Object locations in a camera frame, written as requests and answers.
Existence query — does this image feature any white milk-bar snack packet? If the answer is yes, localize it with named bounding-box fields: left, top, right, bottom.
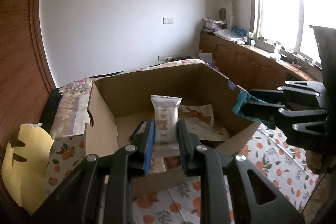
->
left=150, top=95, right=182, bottom=144

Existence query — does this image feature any red snack packet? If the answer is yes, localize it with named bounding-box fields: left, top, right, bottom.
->
left=149, top=156, right=181, bottom=174

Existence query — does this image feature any orange silver snack bag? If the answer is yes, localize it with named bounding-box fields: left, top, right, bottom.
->
left=179, top=104, right=229, bottom=142

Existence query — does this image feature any teal foil snack packet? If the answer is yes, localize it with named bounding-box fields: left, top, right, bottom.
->
left=231, top=90, right=249, bottom=115

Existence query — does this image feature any person's right hand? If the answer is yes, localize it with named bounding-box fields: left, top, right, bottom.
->
left=305, top=150, right=323, bottom=174

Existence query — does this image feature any wooden window-side cabinet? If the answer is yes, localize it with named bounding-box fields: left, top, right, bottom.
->
left=199, top=33, right=322, bottom=90

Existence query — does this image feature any brown cardboard box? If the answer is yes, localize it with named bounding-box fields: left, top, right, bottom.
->
left=85, top=60, right=259, bottom=157

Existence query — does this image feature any orange print bed sheet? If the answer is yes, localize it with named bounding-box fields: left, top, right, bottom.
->
left=34, top=131, right=305, bottom=223

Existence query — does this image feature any clutter on cabinet top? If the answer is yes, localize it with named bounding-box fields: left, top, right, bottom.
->
left=201, top=17, right=322, bottom=72

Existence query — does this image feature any yellow plush pillow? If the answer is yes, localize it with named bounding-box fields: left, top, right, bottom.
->
left=1, top=123, right=54, bottom=215

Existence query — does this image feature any wooden louvered wardrobe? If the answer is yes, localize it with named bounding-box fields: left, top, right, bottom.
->
left=1, top=0, right=55, bottom=155

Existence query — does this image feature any white wall switch plate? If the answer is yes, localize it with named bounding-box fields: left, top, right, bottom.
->
left=163, top=18, right=174, bottom=24

